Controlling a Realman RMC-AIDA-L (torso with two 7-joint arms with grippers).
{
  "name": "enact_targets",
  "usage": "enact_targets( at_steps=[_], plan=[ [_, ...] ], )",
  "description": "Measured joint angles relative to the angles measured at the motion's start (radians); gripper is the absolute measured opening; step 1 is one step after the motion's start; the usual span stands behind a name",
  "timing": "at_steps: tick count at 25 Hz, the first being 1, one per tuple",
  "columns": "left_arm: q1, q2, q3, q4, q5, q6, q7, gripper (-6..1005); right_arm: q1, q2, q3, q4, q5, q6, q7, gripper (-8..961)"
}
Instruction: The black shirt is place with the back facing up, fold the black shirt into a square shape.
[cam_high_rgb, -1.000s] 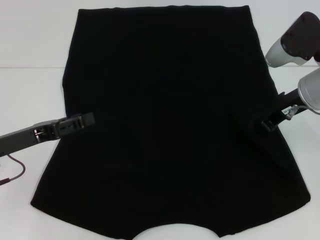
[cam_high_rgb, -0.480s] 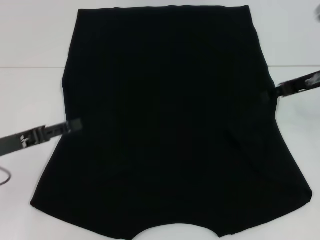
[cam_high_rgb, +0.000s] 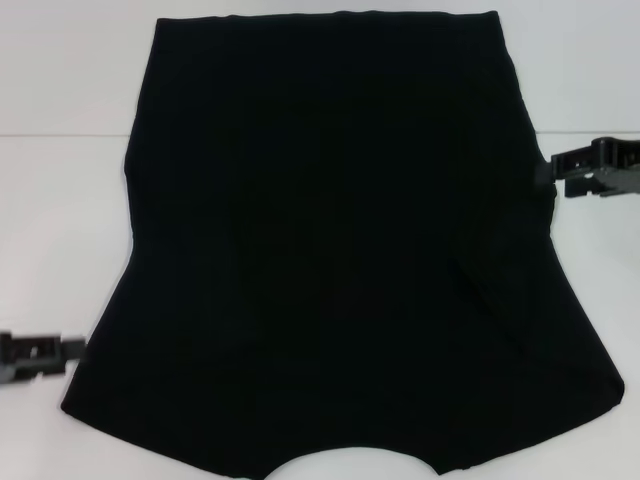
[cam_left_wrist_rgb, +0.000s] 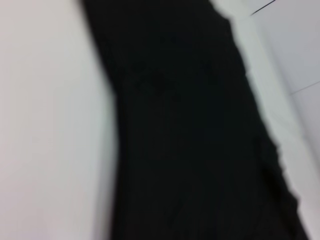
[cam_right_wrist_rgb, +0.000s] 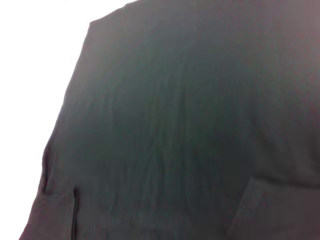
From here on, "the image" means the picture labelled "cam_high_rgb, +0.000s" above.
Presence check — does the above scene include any black t-shirt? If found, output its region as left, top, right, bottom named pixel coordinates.
left=58, top=10, right=627, bottom=480

